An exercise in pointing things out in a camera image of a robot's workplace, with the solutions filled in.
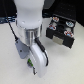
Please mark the black kcup holder drawer box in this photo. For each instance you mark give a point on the black kcup holder drawer box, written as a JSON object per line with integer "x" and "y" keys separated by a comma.
{"x": 61, "y": 30}

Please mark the green-lidded kcup pod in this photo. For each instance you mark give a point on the green-lidded kcup pod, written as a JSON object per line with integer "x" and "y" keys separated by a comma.
{"x": 30, "y": 63}

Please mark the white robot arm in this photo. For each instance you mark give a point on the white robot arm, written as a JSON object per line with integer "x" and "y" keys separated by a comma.
{"x": 29, "y": 25}

